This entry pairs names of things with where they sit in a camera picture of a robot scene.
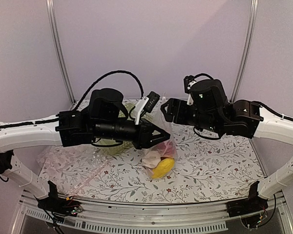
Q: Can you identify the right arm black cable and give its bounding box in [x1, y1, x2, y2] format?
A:
[192, 73, 215, 81]

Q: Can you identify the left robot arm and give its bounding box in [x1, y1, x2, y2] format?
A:
[0, 88, 170, 212]

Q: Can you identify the front aluminium rail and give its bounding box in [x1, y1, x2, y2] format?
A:
[10, 192, 293, 234]

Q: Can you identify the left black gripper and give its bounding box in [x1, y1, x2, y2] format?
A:
[93, 118, 171, 150]

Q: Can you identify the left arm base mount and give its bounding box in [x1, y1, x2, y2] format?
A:
[36, 181, 83, 216]

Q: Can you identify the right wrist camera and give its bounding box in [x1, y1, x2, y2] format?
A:
[183, 75, 197, 94]

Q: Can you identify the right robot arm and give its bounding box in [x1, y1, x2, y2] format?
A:
[161, 76, 293, 213]

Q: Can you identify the clear zip top bag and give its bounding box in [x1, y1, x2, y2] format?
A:
[142, 96, 178, 180]

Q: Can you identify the left aluminium frame post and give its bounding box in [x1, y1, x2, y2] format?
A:
[45, 0, 76, 104]

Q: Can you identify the yellow toy mango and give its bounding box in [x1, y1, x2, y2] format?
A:
[151, 157, 175, 179]

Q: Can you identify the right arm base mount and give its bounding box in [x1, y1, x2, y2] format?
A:
[226, 181, 268, 229]

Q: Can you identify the aluminium frame post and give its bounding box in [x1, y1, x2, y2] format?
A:
[230, 0, 258, 102]
[45, 0, 76, 104]

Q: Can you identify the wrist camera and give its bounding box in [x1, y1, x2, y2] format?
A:
[183, 75, 197, 94]
[133, 91, 160, 125]

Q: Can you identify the green perforated plastic basket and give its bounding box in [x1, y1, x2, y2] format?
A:
[97, 102, 154, 155]

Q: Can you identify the red toy apple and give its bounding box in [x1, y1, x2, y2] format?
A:
[158, 142, 175, 157]

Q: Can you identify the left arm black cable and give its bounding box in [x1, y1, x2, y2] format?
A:
[74, 70, 145, 110]

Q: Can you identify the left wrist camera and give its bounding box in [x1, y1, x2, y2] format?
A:
[133, 91, 160, 125]

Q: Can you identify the white toy garlic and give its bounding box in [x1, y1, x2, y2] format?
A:
[142, 151, 161, 169]

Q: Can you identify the right aluminium frame post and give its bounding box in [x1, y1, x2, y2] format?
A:
[230, 0, 258, 102]

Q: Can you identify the floral table mat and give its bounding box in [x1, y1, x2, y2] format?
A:
[38, 98, 268, 204]

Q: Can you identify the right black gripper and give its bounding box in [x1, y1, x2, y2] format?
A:
[160, 98, 222, 134]

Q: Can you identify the left clear dotted bag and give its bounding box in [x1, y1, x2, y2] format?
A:
[37, 145, 108, 196]

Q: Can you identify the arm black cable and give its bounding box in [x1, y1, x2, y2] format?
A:
[192, 73, 215, 81]
[74, 70, 145, 110]

